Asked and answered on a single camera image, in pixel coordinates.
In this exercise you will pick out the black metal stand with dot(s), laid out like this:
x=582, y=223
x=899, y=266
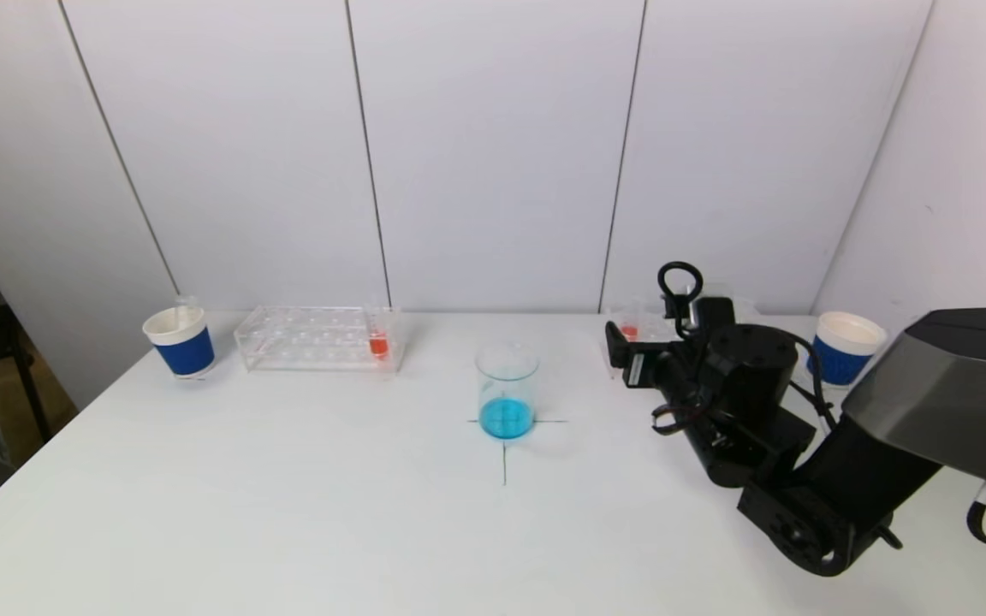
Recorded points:
x=31, y=393

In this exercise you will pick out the blue white paper cup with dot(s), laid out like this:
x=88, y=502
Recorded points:
x=186, y=352
x=848, y=355

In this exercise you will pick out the clear glass beaker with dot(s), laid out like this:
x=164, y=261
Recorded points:
x=506, y=415

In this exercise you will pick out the red pigment test tube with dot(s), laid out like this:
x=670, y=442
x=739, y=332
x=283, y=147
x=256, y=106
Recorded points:
x=629, y=331

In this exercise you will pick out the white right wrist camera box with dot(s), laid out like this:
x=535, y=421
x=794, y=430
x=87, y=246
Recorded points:
x=715, y=313

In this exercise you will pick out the blue pigment test tube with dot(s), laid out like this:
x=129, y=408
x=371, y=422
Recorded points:
x=187, y=304

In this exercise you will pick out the orange-red pigment test tube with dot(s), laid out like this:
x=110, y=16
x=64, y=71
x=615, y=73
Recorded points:
x=379, y=346

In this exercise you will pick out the clear acrylic test tube rack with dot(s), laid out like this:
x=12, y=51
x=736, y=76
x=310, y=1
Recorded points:
x=313, y=346
x=647, y=329

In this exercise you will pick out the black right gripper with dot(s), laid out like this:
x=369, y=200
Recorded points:
x=632, y=366

